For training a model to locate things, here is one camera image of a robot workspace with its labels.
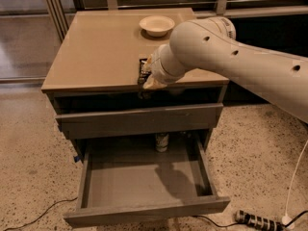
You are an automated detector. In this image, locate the white can in drawer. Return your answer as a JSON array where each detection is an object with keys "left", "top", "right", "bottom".
[{"left": 155, "top": 133, "right": 169, "bottom": 152}]

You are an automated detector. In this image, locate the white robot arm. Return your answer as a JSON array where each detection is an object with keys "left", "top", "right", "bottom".
[{"left": 143, "top": 16, "right": 308, "bottom": 122}]

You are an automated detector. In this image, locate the black power strip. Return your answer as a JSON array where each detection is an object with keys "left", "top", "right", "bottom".
[{"left": 235, "top": 210, "right": 284, "bottom": 231}]

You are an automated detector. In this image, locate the black floor cable left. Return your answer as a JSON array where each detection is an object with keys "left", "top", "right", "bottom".
[{"left": 2, "top": 196, "right": 79, "bottom": 231}]

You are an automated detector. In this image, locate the open grey middle drawer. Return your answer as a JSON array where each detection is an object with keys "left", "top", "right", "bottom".
[{"left": 64, "top": 136, "right": 230, "bottom": 228}]

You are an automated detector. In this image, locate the blue tape piece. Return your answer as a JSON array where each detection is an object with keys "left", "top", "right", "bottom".
[{"left": 73, "top": 156, "right": 81, "bottom": 163}]

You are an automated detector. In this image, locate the white cable with plug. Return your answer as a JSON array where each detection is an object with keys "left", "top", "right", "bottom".
[{"left": 281, "top": 139, "right": 308, "bottom": 227}]

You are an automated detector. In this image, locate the black rxbar chocolate wrapper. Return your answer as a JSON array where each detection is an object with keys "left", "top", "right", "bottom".
[{"left": 138, "top": 59, "right": 151, "bottom": 85}]

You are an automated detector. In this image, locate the white bowl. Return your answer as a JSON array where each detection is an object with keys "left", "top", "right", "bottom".
[{"left": 140, "top": 15, "right": 175, "bottom": 38}]

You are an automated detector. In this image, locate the black power strip cable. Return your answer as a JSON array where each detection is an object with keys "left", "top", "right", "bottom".
[{"left": 192, "top": 215, "right": 239, "bottom": 229}]

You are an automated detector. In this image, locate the grey drawer cabinet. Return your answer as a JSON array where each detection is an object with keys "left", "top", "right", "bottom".
[{"left": 42, "top": 9, "right": 228, "bottom": 156}]

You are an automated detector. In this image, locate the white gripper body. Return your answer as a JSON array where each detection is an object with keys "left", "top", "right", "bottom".
[{"left": 150, "top": 44, "right": 186, "bottom": 85}]

